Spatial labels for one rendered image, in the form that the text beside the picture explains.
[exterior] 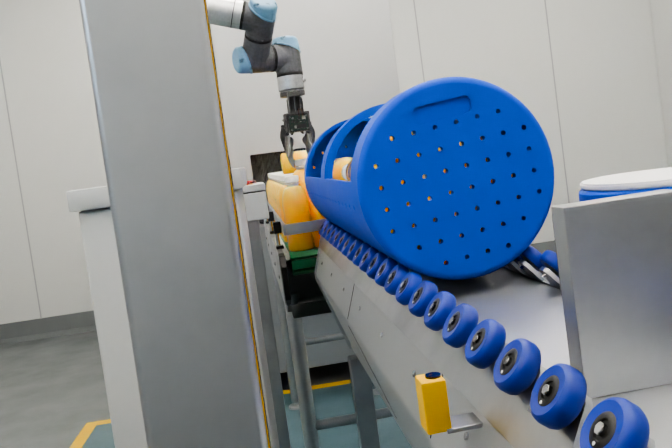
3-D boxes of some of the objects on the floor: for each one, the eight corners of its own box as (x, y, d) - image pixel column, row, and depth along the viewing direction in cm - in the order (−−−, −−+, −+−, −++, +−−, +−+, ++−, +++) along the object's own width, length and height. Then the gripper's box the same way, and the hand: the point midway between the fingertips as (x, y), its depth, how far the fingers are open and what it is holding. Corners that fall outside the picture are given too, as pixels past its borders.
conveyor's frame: (321, 578, 198) (275, 257, 193) (286, 394, 361) (260, 216, 356) (488, 544, 204) (447, 231, 199) (379, 377, 367) (355, 203, 362)
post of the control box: (292, 556, 212) (244, 220, 206) (291, 549, 216) (244, 219, 210) (306, 553, 212) (258, 218, 207) (305, 546, 216) (257, 217, 211)
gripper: (272, 92, 199) (283, 169, 200) (313, 87, 200) (324, 163, 201) (271, 95, 207) (281, 169, 208) (311, 90, 208) (320, 163, 210)
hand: (301, 161), depth 207 cm, fingers closed on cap, 4 cm apart
